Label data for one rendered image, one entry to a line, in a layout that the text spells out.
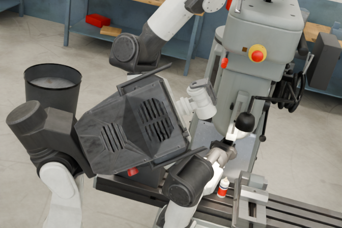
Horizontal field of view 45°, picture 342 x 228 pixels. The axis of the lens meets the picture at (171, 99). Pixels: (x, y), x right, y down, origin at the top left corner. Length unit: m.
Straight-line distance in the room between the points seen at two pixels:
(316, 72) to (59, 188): 1.19
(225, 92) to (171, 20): 0.53
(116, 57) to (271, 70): 0.60
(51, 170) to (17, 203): 1.95
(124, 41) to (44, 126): 0.34
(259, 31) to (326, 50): 0.55
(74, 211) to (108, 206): 1.80
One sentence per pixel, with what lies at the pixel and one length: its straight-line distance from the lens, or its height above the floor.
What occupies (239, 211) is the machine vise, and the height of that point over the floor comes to 1.03.
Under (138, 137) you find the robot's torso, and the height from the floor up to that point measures 1.59.
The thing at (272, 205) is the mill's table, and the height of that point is 0.96.
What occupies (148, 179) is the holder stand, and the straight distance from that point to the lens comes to 1.96.
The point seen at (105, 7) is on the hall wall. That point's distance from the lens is 6.36.
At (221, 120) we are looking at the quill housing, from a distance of 1.73.
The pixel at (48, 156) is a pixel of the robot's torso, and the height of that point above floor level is 1.42.
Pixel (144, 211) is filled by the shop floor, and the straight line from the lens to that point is 3.27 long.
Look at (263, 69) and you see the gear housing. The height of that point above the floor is 1.67.
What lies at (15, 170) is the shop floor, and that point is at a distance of 3.57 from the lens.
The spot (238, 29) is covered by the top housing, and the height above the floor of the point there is 1.82.
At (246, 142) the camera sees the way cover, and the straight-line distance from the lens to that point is 2.27.
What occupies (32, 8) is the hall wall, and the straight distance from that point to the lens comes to 6.87.
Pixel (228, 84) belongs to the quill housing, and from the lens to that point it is 1.66.
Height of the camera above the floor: 2.23
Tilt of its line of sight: 27 degrees down
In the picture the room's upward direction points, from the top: 11 degrees clockwise
